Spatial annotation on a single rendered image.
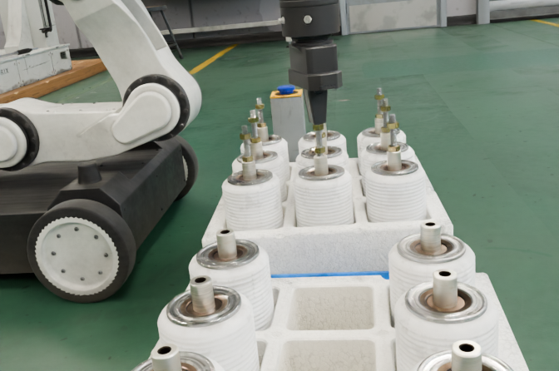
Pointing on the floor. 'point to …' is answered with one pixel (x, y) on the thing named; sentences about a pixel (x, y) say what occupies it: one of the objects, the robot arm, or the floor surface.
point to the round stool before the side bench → (166, 25)
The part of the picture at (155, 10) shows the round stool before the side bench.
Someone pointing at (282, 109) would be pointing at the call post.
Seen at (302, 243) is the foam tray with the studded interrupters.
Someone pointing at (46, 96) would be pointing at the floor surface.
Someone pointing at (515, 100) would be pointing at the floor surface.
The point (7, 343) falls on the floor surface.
